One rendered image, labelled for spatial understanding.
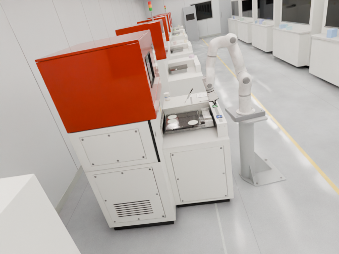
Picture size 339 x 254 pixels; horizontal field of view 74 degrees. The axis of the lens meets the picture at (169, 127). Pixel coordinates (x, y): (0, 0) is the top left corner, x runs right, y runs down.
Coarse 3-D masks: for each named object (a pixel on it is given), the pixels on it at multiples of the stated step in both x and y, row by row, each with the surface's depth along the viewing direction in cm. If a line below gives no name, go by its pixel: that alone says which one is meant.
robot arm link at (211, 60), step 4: (208, 56) 215; (212, 56) 213; (208, 60) 216; (212, 60) 215; (208, 64) 217; (212, 64) 217; (208, 68) 218; (212, 68) 218; (208, 72) 217; (212, 72) 217; (208, 76) 216; (212, 76) 216; (208, 80) 217; (212, 80) 217; (208, 84) 218; (212, 84) 219; (208, 88) 220
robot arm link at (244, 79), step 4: (240, 72) 223; (244, 72) 218; (240, 76) 216; (244, 76) 212; (248, 76) 212; (240, 80) 215; (244, 80) 212; (248, 80) 212; (240, 84) 217; (244, 84) 215; (248, 84) 215; (240, 88) 222; (244, 88) 220; (248, 88) 221; (240, 92) 226; (244, 92) 224; (248, 92) 224; (240, 96) 228; (244, 96) 226
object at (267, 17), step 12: (264, 0) 771; (276, 0) 691; (264, 12) 787; (276, 12) 706; (252, 24) 858; (264, 24) 763; (276, 24) 722; (252, 36) 889; (264, 36) 763; (264, 48) 780
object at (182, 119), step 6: (174, 114) 257; (180, 114) 254; (186, 114) 251; (192, 114) 248; (180, 120) 240; (186, 120) 237; (198, 120) 232; (168, 126) 233; (174, 126) 231; (180, 126) 228
